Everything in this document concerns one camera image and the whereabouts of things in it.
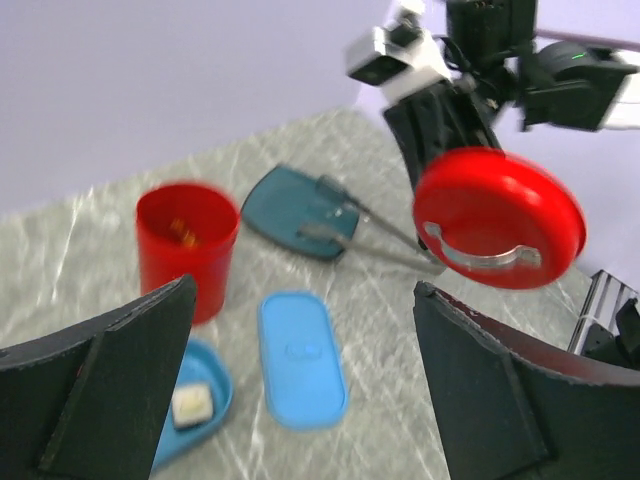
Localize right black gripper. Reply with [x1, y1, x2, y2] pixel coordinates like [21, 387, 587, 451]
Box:
[383, 79, 504, 189]

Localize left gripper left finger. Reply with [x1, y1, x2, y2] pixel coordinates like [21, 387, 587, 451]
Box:
[1, 276, 196, 480]

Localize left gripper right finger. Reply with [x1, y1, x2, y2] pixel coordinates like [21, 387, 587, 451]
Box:
[413, 282, 639, 479]

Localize sushi roll white centre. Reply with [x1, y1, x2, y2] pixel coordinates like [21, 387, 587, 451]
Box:
[171, 383, 214, 430]

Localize red round cup lid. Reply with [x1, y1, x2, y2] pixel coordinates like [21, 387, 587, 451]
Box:
[413, 147, 587, 290]

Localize blue lunch box base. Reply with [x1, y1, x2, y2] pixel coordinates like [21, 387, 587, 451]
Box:
[152, 338, 234, 471]

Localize metal food tongs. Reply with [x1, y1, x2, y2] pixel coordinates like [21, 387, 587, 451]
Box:
[294, 173, 446, 276]

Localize orange fried shrimp piece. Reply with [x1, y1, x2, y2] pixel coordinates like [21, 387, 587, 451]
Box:
[169, 218, 199, 249]

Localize blue lunch box lid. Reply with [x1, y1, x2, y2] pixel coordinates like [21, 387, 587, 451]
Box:
[257, 291, 349, 431]

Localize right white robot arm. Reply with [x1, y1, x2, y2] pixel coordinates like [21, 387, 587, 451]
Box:
[350, 1, 637, 256]

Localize dark teal square plate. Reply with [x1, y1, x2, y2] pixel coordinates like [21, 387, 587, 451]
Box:
[241, 164, 360, 261]

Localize red ribbed cup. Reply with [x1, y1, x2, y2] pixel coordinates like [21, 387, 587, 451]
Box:
[135, 181, 240, 325]

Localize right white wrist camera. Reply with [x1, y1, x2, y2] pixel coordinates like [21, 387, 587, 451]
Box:
[344, 1, 452, 104]

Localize aluminium mounting rail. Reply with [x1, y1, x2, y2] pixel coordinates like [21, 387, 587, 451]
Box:
[568, 271, 638, 356]

